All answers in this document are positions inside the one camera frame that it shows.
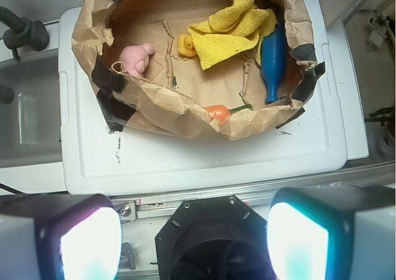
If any clear plastic container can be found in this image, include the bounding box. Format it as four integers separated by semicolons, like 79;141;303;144
1;56;62;168

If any orange toy carrot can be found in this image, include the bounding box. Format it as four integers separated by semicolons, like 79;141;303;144
205;104;252;125

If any aluminium extrusion rail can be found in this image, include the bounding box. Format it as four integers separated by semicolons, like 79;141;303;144
110;165;396;224

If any black knob handle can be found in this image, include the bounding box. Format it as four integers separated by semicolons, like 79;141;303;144
1;6;50;61

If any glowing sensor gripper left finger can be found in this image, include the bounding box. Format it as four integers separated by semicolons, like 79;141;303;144
1;194;122;279

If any black octagonal mount plate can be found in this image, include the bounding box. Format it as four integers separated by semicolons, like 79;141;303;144
155;195;276;279

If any crumpled brown paper bag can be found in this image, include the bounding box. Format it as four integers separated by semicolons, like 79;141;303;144
72;0;325;141

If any blue plastic bottle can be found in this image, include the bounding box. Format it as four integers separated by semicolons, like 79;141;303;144
260;22;286;103

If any white plastic bin lid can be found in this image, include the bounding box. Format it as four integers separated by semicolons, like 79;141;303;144
58;0;350;196

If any pink plush toy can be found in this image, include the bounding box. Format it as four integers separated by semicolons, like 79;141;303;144
119;43;155;77

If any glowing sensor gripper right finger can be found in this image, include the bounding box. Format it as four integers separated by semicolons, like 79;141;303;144
267;185;395;279

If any yellow rubber duck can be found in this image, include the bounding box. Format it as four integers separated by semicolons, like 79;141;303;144
177;34;197;57

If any yellow microfiber cloth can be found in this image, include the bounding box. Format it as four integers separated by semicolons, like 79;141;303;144
187;0;278;71

